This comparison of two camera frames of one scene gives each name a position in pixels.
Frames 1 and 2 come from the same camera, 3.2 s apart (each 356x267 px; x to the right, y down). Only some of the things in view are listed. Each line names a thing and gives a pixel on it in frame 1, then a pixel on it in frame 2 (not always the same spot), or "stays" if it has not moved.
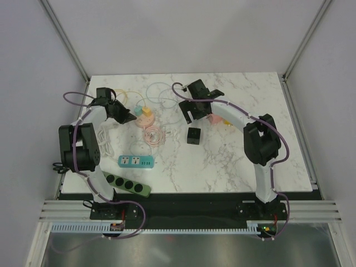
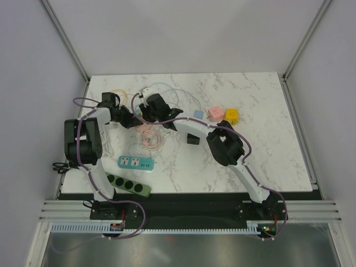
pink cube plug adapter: x=214 y=119 stays
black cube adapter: x=193 y=136 stays
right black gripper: x=186 y=106 -> x=144 y=110
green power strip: x=130 y=186 stays
